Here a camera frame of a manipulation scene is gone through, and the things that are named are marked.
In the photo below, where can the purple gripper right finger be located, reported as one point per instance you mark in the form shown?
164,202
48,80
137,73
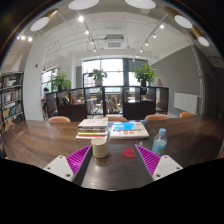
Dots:
152,166

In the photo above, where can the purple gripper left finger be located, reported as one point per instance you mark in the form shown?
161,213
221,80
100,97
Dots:
72,167

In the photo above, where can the clear plastic water bottle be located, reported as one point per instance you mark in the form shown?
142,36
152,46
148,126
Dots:
160,142

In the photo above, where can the red round coaster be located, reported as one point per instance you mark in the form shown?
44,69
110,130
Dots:
128,153

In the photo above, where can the stack of books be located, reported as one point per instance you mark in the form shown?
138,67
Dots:
90,128

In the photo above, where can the orange chair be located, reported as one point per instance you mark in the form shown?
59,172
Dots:
186,114
59,119
113,118
156,117

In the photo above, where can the orange chair far left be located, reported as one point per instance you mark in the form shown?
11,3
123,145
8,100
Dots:
59,119

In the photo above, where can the orange chair middle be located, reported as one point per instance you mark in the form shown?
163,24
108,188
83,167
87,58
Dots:
113,118

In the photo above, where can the orange chair far right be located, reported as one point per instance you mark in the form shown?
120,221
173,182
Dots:
186,114

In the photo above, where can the dark low shelf divider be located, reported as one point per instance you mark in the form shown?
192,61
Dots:
131,102

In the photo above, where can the orange chair left edge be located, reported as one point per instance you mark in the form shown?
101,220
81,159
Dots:
9,126

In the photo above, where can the left potted plant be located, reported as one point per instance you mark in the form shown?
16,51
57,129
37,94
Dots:
61,82

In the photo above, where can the potted plant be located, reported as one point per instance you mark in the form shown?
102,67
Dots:
61,82
144,75
98,75

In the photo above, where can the right potted plant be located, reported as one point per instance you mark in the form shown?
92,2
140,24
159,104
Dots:
144,75

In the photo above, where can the middle potted plant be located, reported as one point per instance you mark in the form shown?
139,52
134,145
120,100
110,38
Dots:
98,75

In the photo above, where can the tall bookshelf at left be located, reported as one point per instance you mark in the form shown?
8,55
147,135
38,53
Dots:
11,99

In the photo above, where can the ceiling air conditioner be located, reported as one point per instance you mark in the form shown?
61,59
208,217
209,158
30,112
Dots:
114,41

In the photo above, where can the white wall radiator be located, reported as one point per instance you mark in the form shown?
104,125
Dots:
186,102

